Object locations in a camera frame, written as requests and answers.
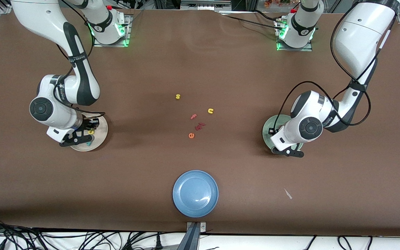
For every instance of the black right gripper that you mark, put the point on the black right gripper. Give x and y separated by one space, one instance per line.
89 124

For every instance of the teal letter y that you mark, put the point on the teal letter y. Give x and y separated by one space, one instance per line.
90 143

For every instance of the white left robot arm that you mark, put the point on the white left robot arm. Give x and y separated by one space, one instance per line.
359 38

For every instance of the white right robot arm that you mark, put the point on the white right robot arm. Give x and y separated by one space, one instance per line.
47 17

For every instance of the light green plate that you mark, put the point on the light green plate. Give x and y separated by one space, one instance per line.
270 122

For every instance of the beige brown plate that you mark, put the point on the beige brown plate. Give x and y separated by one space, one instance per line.
101 139

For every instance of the small white paper scrap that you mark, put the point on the small white paper scrap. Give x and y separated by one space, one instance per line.
288 193

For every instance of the blue plate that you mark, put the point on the blue plate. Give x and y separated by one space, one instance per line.
195 193

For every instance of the brown table cover sheet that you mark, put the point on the brown table cover sheet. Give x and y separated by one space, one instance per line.
200 62

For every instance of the orange decor items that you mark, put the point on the orange decor items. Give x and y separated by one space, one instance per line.
273 3

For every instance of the black power plug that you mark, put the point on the black power plug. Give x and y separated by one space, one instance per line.
158 244

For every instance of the grey device box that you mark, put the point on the grey device box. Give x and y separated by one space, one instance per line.
203 5

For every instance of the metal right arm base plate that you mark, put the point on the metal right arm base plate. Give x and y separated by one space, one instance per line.
111 45

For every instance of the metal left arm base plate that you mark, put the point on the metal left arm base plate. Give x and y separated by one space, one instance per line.
295 49

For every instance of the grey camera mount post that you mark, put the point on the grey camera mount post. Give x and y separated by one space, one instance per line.
194 239

